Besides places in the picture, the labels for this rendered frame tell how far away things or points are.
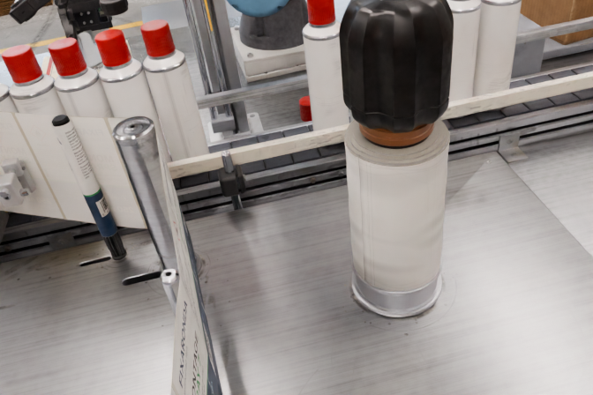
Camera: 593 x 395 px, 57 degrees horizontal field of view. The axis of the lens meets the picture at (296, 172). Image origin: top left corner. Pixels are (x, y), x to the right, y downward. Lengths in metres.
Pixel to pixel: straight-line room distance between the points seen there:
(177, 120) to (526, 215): 0.43
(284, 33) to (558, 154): 0.52
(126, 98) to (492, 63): 0.48
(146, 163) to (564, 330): 0.41
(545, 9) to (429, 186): 0.72
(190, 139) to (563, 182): 0.49
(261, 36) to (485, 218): 0.59
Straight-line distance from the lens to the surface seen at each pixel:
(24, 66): 0.70
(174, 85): 0.68
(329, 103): 0.73
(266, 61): 1.05
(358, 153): 0.43
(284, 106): 0.96
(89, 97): 0.69
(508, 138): 0.83
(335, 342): 0.53
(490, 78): 0.81
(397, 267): 0.50
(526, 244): 0.63
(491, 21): 0.77
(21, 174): 0.65
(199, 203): 0.74
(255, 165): 0.75
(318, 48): 0.69
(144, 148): 0.51
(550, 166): 0.83
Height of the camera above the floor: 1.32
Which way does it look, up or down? 37 degrees down
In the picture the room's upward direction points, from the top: 8 degrees counter-clockwise
